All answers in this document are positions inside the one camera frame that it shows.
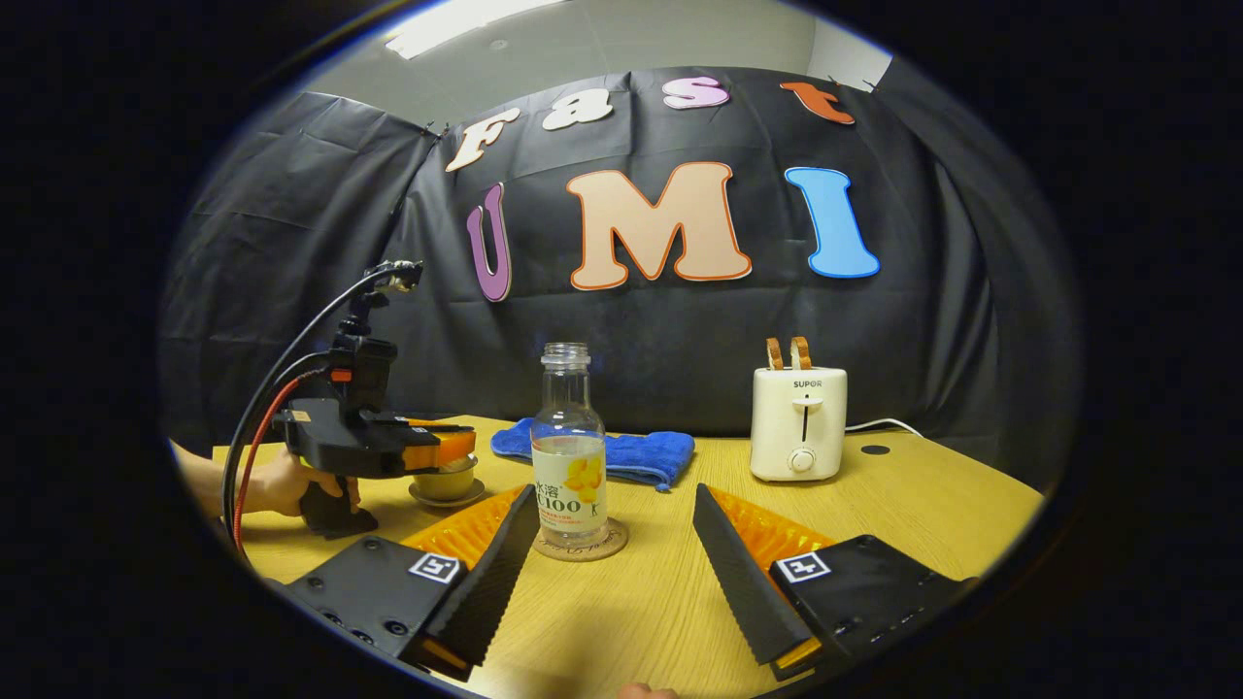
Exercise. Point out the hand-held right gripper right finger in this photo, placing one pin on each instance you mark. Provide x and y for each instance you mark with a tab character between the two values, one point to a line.
738	573

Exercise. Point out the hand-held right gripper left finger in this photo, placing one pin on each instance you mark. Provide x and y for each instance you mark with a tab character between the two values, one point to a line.
495	573

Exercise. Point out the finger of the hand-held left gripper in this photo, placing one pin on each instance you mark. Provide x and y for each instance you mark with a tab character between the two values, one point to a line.
427	423
442	451

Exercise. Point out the white ceramic teacup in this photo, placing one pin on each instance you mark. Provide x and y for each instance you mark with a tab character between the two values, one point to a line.
447	485

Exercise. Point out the round cork coaster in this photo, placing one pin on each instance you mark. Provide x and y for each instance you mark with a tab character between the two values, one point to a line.
617	539

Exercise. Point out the clear glass water bottle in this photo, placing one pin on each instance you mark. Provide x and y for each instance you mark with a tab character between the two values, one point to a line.
568	456

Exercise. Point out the beige ceramic saucer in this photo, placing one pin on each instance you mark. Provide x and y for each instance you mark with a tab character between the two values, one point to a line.
422	497

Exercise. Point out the blue towel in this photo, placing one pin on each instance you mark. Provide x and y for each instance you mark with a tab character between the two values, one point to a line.
641	451

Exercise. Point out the white toaster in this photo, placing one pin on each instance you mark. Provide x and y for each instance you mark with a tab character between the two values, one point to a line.
796	427

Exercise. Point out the bread slice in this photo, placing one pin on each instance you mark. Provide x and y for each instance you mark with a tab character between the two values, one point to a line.
801	353
774	354

